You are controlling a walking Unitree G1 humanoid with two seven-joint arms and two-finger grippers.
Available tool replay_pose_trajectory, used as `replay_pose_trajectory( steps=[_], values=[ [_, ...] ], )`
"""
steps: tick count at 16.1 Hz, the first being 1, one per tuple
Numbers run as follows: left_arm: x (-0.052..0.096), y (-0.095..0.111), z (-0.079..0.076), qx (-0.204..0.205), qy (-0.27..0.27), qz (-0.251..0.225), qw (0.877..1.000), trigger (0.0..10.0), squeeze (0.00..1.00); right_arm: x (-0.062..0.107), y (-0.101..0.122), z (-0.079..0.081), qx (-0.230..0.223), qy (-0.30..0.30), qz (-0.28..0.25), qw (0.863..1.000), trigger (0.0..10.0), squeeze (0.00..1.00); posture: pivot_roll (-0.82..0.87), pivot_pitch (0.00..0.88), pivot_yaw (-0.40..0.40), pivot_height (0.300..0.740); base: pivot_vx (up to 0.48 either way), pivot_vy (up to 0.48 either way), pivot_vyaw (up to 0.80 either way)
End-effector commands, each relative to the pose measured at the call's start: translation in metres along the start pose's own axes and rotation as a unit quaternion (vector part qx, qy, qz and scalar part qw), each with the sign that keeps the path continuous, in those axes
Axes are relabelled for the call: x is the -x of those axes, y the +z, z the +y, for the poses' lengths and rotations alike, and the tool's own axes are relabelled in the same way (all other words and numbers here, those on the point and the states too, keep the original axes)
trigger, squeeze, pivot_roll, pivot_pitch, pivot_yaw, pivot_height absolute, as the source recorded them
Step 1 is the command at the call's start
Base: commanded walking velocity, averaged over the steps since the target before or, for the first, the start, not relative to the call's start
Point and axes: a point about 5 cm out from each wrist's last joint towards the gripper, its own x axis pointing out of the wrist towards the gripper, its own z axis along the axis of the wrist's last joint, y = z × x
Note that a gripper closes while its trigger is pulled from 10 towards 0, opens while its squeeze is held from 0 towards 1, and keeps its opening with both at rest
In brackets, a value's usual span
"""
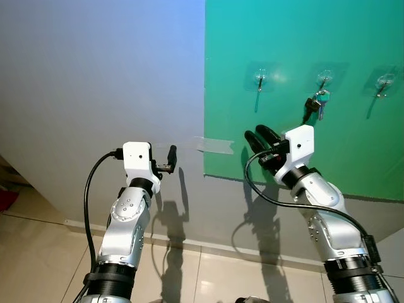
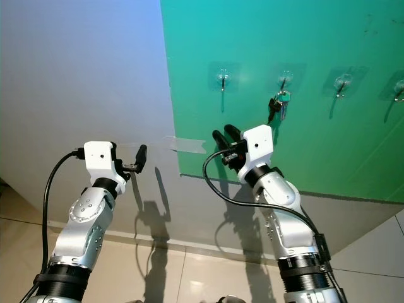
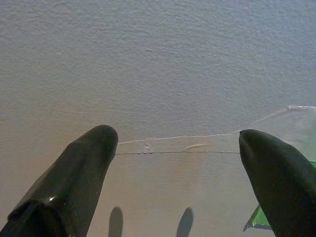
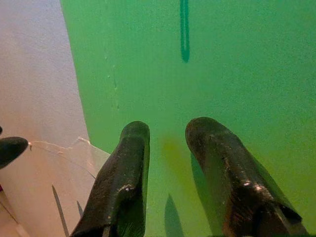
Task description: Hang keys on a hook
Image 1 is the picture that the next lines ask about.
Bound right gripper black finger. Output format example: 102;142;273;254
244;130;266;156
255;124;282;150

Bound keys with black fob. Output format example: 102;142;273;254
304;90;331;122

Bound clear adhesive metal hook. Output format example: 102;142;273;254
363;65;402;98
245;61;276;94
311;61;349;95

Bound long clear tape strip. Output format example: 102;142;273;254
193;136;235;156

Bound green board with hooks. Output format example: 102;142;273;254
203;0;404;202

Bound grey right robot leg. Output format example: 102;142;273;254
235;295;267;303

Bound red object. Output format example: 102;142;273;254
0;187;20;217

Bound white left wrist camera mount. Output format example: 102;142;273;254
122;142;155;182

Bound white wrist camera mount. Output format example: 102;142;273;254
122;142;155;182
273;124;316;179

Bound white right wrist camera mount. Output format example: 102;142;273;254
273;124;316;179

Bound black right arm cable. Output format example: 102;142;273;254
242;146;381;263

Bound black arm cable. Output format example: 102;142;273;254
71;149;124;303
242;146;381;263

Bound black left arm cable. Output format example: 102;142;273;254
71;149;124;303

